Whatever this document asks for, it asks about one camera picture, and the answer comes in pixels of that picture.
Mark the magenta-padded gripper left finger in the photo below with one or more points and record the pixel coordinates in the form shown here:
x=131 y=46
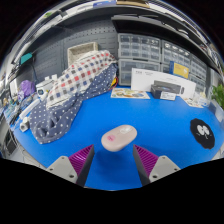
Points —
x=60 y=165

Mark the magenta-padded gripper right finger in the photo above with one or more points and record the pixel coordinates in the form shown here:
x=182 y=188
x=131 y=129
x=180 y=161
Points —
x=165 y=166

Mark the pale pink computer mouse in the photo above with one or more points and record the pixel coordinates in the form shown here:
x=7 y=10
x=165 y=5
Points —
x=118 y=139

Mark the black cartoon-eyed mouse pad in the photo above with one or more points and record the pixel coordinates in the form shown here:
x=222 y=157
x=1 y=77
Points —
x=199 y=140

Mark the navy polka dot cloth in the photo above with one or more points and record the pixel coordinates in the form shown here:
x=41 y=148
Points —
x=56 y=123

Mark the dark grey instrument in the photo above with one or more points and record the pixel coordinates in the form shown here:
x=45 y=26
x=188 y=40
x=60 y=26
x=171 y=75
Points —
x=10 y=143

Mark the white box with blue print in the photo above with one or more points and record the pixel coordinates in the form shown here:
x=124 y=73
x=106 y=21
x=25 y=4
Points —
x=203 y=99

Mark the white tub with label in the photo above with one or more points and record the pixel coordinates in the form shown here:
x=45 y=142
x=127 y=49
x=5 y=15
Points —
x=44 y=88

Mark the small dark box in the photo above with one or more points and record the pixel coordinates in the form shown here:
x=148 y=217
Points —
x=166 y=87

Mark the purple bag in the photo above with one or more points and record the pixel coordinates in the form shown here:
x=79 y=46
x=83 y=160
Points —
x=26 y=88

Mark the red blue checkered cloth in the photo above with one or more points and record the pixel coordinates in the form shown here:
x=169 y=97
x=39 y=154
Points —
x=76 y=78

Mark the green potted plant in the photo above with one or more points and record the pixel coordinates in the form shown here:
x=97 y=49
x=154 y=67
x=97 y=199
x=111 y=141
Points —
x=218 y=95

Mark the long white keyboard box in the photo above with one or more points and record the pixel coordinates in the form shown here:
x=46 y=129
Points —
x=143 y=80

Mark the yellow and blue box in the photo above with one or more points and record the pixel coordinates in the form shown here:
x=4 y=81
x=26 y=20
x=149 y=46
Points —
x=181 y=70

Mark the teal box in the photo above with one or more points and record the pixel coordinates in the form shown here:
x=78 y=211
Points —
x=26 y=58

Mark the white woven basket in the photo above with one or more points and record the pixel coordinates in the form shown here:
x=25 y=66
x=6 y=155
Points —
x=80 y=51

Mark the black wall shelf unit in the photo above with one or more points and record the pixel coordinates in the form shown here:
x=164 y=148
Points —
x=150 y=25

